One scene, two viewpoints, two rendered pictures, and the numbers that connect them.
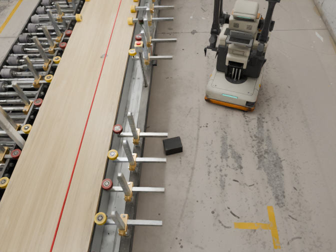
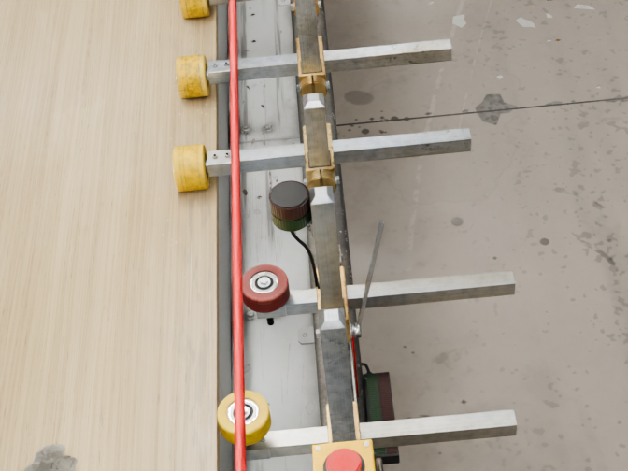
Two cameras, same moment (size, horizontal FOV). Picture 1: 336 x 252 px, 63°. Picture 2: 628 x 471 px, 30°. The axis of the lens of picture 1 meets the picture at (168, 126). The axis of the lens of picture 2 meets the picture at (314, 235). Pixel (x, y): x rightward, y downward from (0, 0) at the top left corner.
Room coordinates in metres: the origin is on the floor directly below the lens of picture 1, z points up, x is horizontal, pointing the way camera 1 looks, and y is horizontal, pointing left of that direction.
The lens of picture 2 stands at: (1.37, 0.26, 2.38)
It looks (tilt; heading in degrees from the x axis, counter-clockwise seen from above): 48 degrees down; 354
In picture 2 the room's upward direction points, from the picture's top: 6 degrees counter-clockwise
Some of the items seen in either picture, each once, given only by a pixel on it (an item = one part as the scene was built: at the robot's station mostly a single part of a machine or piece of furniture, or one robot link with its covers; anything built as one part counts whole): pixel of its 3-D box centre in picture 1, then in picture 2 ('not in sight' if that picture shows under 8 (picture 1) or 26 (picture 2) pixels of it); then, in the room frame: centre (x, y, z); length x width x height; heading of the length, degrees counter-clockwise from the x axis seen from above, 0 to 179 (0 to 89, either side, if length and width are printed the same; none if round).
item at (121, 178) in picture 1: (126, 189); not in sight; (0.84, 0.35, 0.89); 0.04 x 0.04 x 0.48; 82
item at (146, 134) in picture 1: (142, 135); not in sight; (1.36, 0.23, 0.80); 0.43 x 0.03 x 0.04; 82
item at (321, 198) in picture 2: (148, 38); (331, 294); (2.57, 0.12, 0.91); 0.04 x 0.04 x 0.48; 82
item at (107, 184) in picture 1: (108, 186); not in sight; (0.90, 0.49, 0.85); 0.08 x 0.08 x 0.11
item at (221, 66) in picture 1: (241, 51); not in sight; (2.57, -0.96, 0.59); 0.55 x 0.34 x 0.83; 64
